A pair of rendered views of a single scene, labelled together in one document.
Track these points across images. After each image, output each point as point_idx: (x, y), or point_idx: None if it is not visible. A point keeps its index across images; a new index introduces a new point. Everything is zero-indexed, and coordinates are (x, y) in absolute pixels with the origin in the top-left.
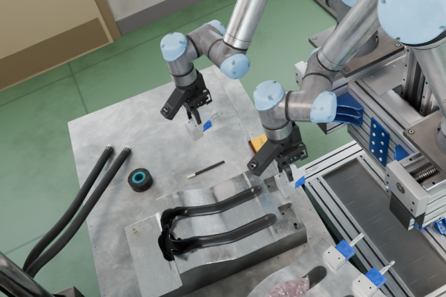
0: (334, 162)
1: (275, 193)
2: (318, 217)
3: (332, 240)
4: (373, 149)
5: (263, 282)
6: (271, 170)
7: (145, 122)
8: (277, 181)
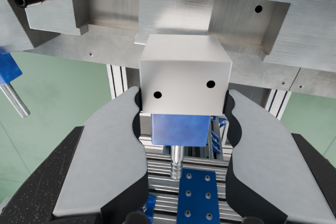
0: (276, 95)
1: (201, 11)
2: (126, 65)
3: (68, 57)
4: (204, 183)
5: None
6: (299, 57)
7: None
8: (189, 60)
